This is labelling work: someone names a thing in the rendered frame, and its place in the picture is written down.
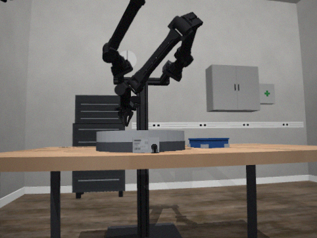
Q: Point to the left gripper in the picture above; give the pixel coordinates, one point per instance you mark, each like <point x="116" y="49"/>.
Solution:
<point x="125" y="111"/>

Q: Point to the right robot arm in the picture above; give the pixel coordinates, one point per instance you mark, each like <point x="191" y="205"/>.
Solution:
<point x="109" y="49"/>

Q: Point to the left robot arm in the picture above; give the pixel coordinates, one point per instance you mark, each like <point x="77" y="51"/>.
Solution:
<point x="187" y="27"/>

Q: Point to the blue open tray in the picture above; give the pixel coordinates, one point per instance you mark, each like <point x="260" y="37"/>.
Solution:
<point x="212" y="142"/>

